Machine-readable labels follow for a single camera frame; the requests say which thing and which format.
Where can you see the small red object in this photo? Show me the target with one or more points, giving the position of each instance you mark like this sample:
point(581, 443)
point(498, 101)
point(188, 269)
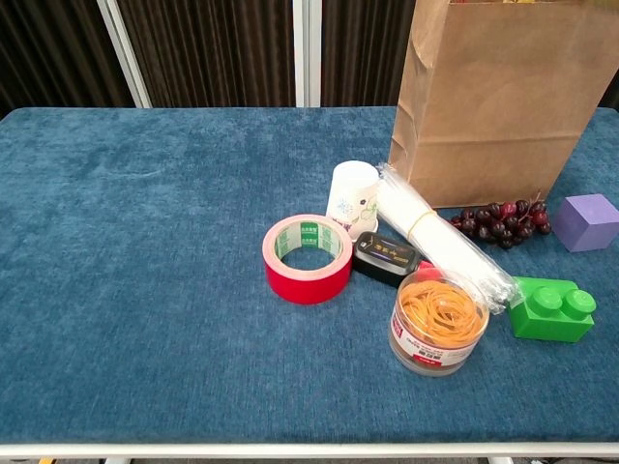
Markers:
point(428, 271)

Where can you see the white printed paper cup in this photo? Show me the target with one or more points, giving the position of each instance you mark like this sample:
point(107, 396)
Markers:
point(350, 193)

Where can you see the red tape roll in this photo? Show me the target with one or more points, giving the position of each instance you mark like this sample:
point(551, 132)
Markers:
point(309, 290)

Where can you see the white frame post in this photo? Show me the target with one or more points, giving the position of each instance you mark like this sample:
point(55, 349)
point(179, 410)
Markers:
point(123, 53)
point(307, 48)

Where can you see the green toy brick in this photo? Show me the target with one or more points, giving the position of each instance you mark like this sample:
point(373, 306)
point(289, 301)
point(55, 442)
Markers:
point(541, 324)

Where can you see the white table frame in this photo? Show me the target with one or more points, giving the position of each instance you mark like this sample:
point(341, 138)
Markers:
point(290, 450)

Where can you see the black pleated curtain panel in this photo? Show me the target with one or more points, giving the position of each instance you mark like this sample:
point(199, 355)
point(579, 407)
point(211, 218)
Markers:
point(217, 48)
point(614, 99)
point(48, 48)
point(362, 48)

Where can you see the black rectangular tin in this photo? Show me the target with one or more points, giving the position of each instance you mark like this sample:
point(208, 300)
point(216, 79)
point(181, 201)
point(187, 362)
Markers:
point(382, 256)

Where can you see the purple foam cube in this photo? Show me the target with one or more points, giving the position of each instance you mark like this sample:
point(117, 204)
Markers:
point(585, 227)

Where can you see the clear tub of rubber bands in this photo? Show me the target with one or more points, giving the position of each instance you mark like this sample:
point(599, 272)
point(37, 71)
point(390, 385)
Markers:
point(435, 348)

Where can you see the dark purple grapes bunch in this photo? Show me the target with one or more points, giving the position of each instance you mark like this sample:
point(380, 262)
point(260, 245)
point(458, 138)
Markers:
point(503, 224)

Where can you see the blue velvet tablecloth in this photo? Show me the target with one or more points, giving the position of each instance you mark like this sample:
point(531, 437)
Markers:
point(145, 241)

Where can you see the brown paper shopping bag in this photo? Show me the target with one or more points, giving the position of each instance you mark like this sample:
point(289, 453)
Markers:
point(483, 96)

